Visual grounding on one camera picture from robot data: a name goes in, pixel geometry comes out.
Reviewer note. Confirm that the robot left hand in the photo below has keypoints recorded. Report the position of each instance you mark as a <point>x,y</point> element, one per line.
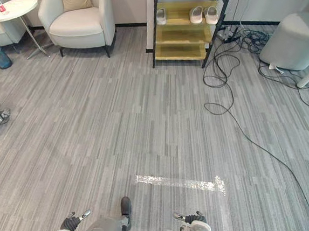
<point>71,223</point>

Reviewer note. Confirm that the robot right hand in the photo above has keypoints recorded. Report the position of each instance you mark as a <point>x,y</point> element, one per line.
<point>192,218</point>

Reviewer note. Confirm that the robot leg with dark foot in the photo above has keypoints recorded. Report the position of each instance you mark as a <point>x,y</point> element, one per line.
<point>125,205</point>

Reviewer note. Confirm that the white power adapter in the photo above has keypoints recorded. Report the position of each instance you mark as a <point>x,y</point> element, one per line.
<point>275,68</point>

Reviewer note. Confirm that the power strip with plugs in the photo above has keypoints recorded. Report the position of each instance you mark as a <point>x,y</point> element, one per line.
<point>227,34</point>

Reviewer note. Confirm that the grey upholstered pouf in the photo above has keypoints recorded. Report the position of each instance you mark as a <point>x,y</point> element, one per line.
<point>290,42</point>

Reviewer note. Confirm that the white slipper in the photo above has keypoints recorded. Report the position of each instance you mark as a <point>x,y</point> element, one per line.
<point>211,15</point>
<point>161,16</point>
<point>196,15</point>

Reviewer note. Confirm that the tan cushion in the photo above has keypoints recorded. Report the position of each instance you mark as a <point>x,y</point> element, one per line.
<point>76,1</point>

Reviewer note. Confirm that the round white side table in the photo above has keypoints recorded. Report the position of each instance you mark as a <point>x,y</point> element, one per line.
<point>12,9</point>

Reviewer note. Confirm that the plastic bottle with red label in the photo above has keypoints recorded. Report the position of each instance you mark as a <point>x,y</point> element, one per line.
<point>0,6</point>

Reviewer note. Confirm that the black frame yellow wooden shelf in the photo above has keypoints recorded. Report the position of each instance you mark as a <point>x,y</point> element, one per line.
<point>183,38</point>

